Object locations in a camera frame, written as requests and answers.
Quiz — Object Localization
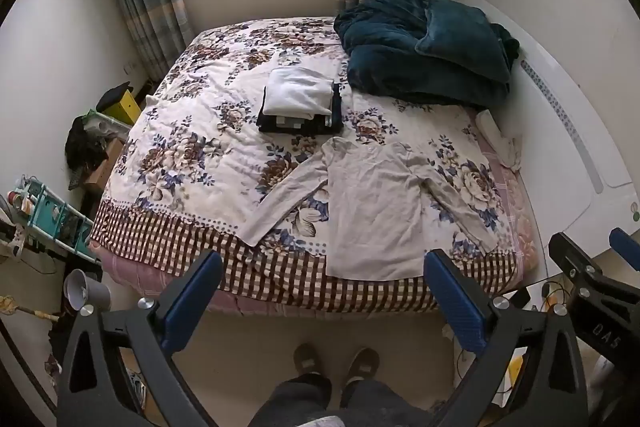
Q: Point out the small white towel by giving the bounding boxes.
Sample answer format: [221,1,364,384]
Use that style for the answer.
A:
[475,109,523,170]

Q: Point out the floral plush bed blanket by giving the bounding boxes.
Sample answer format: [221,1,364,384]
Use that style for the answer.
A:
[90,17,538,313]

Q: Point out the beige long-sleeve shirt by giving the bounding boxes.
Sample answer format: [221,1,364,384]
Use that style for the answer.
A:
[243,138,506,282]

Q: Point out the cardboard box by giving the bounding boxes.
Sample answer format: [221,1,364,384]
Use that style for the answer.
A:
[82,138,128,190]

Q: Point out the person's dark trousers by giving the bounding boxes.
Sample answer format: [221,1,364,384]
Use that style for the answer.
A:
[247,372,436,427]

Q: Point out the grey cup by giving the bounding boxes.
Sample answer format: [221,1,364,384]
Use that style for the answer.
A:
[64,268,112,312]

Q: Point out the teal storage rack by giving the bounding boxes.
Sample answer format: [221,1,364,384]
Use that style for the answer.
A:
[7,177,101,265]

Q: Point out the folded white garment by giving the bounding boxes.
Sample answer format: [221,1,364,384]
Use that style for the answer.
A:
[262,66,335,118]

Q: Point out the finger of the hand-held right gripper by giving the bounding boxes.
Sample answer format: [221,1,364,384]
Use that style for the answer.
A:
[608,228,640,275]
[548,232,606,289]

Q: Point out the dark teal plush blanket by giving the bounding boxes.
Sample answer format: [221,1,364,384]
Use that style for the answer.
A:
[333,0,521,108]

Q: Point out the white bed headboard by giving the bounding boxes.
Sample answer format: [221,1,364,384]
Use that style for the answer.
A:
[450,0,640,253]

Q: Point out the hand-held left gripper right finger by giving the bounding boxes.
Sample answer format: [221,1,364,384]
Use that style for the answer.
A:
[422,248,591,427]

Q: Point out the black cap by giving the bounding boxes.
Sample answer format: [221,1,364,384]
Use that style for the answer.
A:
[96,82,132,112]

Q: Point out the grey slipper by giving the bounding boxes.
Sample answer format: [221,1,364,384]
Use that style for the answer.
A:
[292,343,328,378]
[345,347,380,383]

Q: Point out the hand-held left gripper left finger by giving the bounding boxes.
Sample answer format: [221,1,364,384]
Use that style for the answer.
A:
[56,249,236,427]

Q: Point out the black bag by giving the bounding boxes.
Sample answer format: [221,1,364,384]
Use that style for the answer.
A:
[65,114,108,170]

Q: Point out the yellow box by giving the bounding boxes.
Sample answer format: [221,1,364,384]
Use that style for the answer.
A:
[107,89,142,126]

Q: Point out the folded dark garments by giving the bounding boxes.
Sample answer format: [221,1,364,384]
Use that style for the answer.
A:
[256,82,346,136]

